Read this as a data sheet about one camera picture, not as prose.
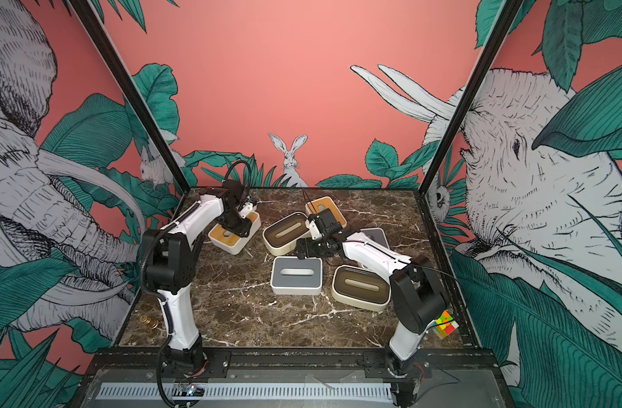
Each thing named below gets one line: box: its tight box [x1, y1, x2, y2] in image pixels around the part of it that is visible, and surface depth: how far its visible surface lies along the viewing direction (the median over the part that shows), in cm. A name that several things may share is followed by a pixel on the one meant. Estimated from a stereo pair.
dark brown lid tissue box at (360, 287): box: [331, 264, 392, 312], surface depth 86 cm
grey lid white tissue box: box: [270, 255, 323, 295], surface depth 89 cm
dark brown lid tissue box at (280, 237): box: [262, 212, 310, 256], surface depth 100 cm
